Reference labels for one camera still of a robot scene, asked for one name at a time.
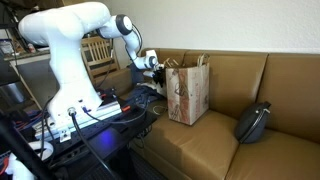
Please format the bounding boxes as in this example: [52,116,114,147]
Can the brown paper bag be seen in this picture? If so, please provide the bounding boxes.
[164,53,211,127]

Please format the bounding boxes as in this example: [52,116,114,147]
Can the blue denim jeans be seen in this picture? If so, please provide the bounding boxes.
[127,63,165,108]

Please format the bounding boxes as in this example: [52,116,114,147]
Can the brown leather couch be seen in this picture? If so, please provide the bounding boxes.
[94,48,320,180]

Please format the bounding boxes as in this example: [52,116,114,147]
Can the grey desk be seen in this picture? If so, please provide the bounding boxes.
[0,46,53,111]

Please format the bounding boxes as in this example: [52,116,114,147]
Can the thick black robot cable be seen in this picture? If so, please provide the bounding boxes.
[67,107,116,180]

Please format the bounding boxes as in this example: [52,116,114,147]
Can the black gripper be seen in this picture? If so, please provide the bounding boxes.
[151,64,167,88]

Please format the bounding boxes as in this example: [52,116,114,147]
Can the black round zipper case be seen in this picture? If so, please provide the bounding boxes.
[234,101,272,145]

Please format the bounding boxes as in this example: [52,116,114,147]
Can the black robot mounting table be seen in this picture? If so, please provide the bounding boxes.
[31,94,158,169]

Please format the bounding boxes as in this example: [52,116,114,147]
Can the wooden slat chair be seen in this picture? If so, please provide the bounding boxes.
[80,35,121,85]

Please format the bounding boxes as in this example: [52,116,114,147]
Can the black tripod pole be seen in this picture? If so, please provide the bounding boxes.
[0,111,53,180]

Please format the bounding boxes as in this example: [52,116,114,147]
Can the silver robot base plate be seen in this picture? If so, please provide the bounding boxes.
[34,99,123,142]

